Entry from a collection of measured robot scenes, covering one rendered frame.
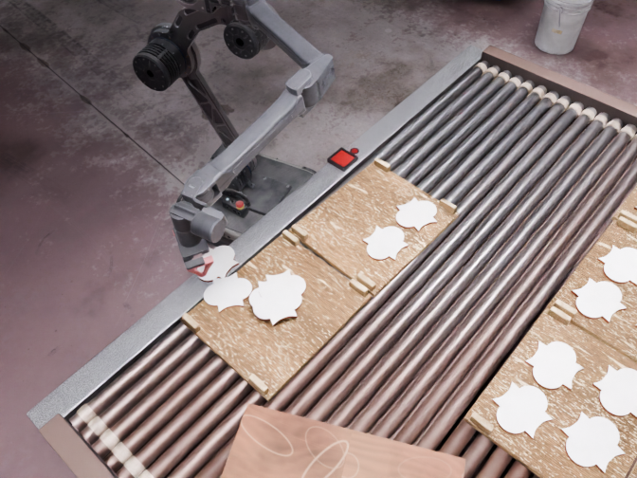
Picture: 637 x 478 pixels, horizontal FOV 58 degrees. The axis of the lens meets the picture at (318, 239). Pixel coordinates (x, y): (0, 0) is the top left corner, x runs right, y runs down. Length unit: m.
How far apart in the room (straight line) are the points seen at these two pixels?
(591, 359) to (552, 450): 0.28
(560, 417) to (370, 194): 0.85
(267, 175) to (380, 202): 1.17
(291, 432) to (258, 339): 0.33
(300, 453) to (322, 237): 0.69
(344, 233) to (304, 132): 1.80
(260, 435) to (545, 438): 0.67
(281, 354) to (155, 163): 2.12
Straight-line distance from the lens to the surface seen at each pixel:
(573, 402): 1.61
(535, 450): 1.53
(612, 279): 1.83
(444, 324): 1.64
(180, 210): 1.37
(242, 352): 1.58
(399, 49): 4.18
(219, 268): 1.75
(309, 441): 1.36
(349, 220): 1.81
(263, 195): 2.82
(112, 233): 3.20
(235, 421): 1.52
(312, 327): 1.59
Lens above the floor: 2.32
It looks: 52 degrees down
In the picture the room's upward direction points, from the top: 3 degrees counter-clockwise
